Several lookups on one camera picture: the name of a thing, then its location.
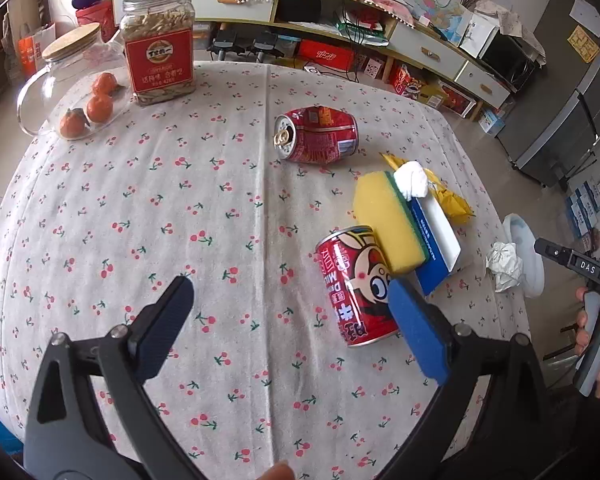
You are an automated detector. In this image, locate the cherry print tablecloth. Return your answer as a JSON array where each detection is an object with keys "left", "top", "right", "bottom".
[{"left": 0, "top": 62, "right": 529, "bottom": 479}]

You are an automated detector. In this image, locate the red cardboard box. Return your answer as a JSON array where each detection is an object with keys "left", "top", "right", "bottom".
[{"left": 298, "top": 38, "right": 355, "bottom": 72}]

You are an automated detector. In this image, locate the orange tangerine top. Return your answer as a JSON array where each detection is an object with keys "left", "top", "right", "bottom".
[{"left": 92, "top": 72, "right": 118, "bottom": 96}]

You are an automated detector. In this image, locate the black microwave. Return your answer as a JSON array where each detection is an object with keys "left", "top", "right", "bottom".
[{"left": 480, "top": 30, "right": 538, "bottom": 91}]

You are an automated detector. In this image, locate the glass jug wooden lid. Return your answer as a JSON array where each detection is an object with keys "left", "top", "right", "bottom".
[{"left": 16, "top": 23, "right": 132, "bottom": 141}]

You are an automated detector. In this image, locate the yellow snack bag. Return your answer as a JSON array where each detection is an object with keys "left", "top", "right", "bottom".
[{"left": 381, "top": 154, "right": 475, "bottom": 224}]

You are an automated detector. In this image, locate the crumpled paper in bin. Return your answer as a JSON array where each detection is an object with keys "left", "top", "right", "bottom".
[{"left": 486, "top": 242, "right": 524, "bottom": 292}]

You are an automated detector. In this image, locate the white crumpled tissue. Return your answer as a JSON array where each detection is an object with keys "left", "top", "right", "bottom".
[{"left": 393, "top": 160, "right": 429, "bottom": 202}]

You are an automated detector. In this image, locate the grey refrigerator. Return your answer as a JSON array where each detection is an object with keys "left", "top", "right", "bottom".
[{"left": 498, "top": 0, "right": 600, "bottom": 188}]

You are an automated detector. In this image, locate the cartoon red milk can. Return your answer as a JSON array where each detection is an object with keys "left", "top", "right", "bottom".
[{"left": 315, "top": 226, "right": 398, "bottom": 347}]

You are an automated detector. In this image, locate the blue cardboard box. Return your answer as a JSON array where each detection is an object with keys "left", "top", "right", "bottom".
[{"left": 410, "top": 193, "right": 462, "bottom": 296}]

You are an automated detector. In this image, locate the orange tangerine middle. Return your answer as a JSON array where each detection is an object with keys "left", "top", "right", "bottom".
[{"left": 86, "top": 93, "right": 114, "bottom": 124}]

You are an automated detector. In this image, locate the crushed red soda can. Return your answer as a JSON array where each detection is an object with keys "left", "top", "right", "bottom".
[{"left": 273, "top": 106, "right": 358, "bottom": 165}]

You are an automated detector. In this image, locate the yellow green sponge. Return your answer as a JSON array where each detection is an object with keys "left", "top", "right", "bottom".
[{"left": 352, "top": 171, "right": 429, "bottom": 274}]

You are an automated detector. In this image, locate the wooden tv cabinet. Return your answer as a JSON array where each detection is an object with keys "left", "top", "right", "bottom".
[{"left": 112, "top": 0, "right": 510, "bottom": 108}]

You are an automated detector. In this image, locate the white trash bin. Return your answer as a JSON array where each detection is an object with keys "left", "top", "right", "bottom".
[{"left": 503, "top": 214, "right": 545, "bottom": 298}]

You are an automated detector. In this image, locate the red label seed jar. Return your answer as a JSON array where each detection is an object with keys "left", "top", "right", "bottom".
[{"left": 120, "top": 0, "right": 195, "bottom": 106}]

